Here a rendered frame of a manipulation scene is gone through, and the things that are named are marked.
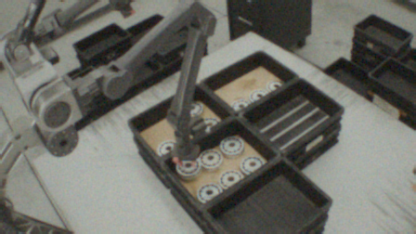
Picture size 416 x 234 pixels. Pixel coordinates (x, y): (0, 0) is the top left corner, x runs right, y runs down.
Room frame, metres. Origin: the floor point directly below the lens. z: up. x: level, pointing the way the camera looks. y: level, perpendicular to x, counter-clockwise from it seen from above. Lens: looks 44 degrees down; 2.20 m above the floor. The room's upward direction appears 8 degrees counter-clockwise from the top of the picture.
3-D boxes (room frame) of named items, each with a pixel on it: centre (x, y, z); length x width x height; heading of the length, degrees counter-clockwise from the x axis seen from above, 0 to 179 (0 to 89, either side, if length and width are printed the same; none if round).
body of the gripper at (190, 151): (1.07, 0.11, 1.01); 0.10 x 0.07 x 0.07; 74
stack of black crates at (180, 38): (2.53, 0.16, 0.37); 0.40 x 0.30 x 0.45; 123
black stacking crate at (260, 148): (1.06, -0.02, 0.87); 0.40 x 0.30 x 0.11; 120
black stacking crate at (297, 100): (1.26, -0.37, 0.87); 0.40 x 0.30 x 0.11; 120
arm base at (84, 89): (0.96, 0.36, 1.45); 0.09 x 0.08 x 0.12; 33
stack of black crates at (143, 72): (2.31, 0.50, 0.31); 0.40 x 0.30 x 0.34; 123
